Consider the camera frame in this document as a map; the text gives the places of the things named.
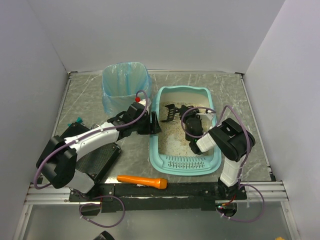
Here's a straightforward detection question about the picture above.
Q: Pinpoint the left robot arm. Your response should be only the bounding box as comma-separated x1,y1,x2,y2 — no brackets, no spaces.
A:
33,98,161,194

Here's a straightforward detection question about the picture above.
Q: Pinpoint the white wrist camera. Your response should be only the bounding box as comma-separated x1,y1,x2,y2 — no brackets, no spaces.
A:
196,110,216,126
135,96,152,111

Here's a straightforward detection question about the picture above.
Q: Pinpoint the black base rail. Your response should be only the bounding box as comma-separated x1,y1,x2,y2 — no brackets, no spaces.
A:
69,182,247,213

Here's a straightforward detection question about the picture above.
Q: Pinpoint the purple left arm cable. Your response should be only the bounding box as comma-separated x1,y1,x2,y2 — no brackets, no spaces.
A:
33,89,151,190

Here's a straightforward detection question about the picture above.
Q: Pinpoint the aluminium frame rail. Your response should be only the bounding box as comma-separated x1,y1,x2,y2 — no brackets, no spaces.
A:
24,181,289,205

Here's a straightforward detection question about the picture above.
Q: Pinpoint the black ribbed case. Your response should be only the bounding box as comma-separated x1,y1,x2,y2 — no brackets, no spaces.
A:
61,122,121,184

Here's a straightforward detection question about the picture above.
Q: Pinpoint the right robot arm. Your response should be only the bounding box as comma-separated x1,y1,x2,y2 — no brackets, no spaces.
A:
179,106,256,199

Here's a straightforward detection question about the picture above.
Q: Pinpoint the orange toy microphone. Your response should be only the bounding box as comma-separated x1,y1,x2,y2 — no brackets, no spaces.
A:
116,175,168,190

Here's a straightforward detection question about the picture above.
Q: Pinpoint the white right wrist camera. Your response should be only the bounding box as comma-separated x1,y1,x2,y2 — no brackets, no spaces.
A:
196,110,216,126

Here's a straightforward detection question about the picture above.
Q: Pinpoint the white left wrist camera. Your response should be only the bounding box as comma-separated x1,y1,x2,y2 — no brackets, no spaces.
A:
135,96,152,111

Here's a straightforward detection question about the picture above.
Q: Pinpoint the black litter scoop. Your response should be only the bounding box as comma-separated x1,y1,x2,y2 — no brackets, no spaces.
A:
161,103,182,123

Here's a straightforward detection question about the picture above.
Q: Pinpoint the light blue litter box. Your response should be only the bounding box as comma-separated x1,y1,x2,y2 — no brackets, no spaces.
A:
149,85,222,176

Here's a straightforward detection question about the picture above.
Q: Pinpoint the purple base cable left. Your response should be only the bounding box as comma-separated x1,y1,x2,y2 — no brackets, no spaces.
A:
79,196,126,229

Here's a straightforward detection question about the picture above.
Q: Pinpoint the trash bin with blue bag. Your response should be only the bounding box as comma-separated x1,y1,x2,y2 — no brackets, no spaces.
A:
101,62,152,117

